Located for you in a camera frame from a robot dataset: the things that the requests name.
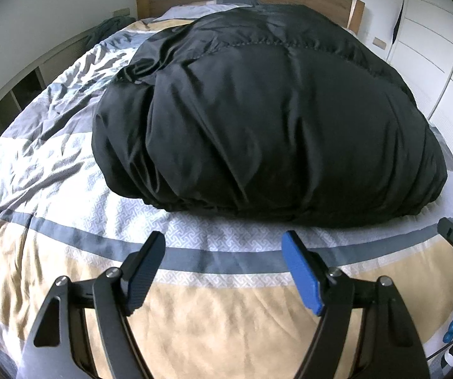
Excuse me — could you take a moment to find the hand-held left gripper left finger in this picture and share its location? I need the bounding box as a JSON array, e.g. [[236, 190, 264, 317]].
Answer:
[[21, 231, 167, 379]]

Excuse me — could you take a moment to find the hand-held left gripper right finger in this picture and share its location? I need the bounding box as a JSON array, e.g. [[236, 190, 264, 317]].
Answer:
[[282, 231, 426, 379]]

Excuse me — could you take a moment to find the black puffer coat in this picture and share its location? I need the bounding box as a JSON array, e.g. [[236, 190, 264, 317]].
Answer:
[[91, 3, 448, 228]]

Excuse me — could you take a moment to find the striped duvet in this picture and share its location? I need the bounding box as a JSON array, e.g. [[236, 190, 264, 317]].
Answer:
[[0, 6, 453, 379]]

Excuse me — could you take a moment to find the white wardrobe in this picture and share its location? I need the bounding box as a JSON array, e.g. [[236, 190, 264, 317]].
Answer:
[[386, 0, 453, 184]]

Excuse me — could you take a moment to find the low white shelf unit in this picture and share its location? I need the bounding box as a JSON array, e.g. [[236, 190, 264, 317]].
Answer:
[[0, 27, 93, 156]]

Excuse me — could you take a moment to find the green cloth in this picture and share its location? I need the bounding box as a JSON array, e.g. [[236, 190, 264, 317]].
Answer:
[[86, 16, 136, 45]]

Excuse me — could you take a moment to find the light blue pillow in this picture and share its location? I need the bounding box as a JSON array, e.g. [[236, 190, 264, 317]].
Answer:
[[159, 0, 259, 21]]

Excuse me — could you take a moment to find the thin black cable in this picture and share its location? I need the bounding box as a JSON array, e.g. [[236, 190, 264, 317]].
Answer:
[[426, 339, 453, 364]]

